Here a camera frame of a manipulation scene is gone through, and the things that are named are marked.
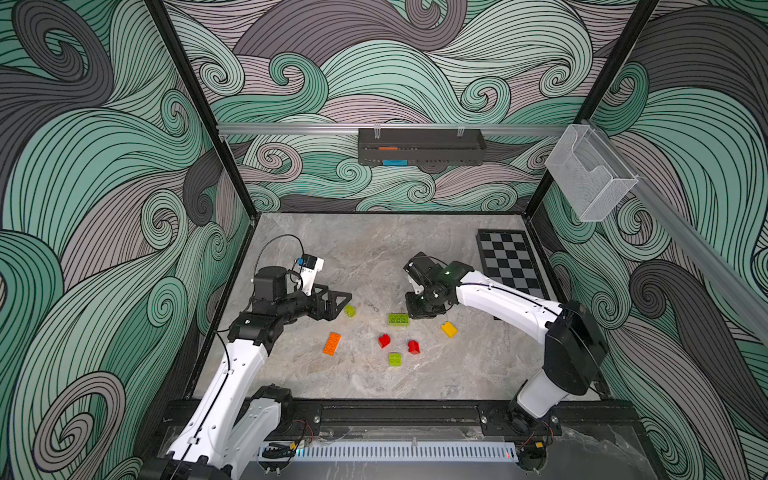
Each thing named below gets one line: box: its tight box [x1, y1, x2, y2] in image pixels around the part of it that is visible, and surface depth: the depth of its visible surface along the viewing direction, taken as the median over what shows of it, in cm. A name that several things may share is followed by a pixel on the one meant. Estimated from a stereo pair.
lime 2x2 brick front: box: [389, 353, 401, 367], surface depth 83 cm
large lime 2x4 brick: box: [388, 313, 410, 327], surface depth 92 cm
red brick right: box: [408, 340, 421, 355], surface depth 85 cm
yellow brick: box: [441, 321, 459, 339], surface depth 90 cm
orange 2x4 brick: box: [322, 332, 343, 357], surface depth 87 cm
